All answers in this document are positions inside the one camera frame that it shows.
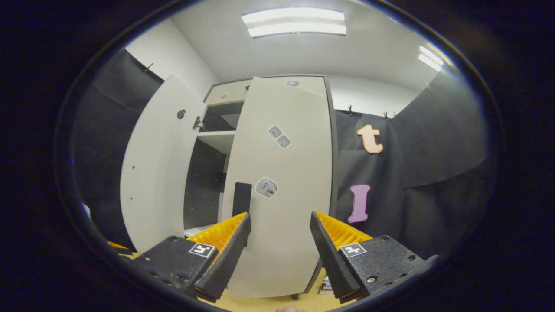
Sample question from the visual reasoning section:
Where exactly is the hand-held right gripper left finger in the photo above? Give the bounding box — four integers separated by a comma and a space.
139, 211, 252, 304

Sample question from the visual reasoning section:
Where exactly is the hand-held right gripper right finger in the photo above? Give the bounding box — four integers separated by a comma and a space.
309, 211, 428, 304

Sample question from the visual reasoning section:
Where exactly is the white shoe cabinet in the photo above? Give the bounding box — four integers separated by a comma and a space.
182, 75, 340, 301

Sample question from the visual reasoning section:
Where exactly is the white cabinet door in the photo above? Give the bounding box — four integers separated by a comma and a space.
221, 77, 333, 299
120, 75, 208, 253

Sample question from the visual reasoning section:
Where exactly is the white cabinet drawer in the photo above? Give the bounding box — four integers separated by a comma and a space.
204, 76, 328, 107

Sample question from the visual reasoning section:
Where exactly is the black backdrop cloth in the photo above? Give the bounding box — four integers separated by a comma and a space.
72, 49, 166, 252
334, 69, 497, 260

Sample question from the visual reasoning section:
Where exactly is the small ceiling light panel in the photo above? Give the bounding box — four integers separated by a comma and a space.
418, 45, 444, 72

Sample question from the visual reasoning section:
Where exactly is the large ceiling light panel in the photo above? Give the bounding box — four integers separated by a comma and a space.
242, 7, 347, 39

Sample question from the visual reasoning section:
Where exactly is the black door handle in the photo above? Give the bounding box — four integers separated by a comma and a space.
232, 182, 253, 217

